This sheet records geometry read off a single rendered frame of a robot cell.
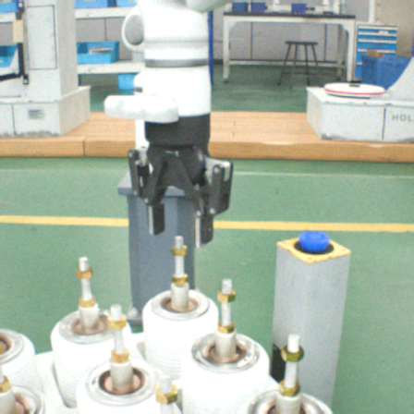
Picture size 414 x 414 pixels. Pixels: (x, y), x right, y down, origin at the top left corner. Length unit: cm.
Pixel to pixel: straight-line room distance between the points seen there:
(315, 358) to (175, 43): 45
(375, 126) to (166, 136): 206
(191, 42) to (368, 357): 71
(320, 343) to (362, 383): 27
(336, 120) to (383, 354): 162
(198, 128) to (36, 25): 217
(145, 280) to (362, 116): 169
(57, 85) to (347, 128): 141
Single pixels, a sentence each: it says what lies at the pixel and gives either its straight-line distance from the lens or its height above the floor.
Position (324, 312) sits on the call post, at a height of 23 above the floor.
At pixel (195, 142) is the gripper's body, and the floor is 47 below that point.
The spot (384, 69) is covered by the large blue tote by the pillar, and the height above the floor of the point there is 26.
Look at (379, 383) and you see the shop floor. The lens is 99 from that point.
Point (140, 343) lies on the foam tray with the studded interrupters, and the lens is 75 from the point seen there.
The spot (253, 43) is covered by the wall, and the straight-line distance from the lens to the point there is 881.
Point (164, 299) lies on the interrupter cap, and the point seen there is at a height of 25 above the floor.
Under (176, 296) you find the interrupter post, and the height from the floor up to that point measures 27.
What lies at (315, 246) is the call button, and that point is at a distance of 68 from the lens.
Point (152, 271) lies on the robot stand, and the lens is 106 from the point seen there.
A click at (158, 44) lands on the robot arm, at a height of 57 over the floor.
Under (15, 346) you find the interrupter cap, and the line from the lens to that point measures 63.
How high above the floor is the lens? 59
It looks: 19 degrees down
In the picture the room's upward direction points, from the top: straight up
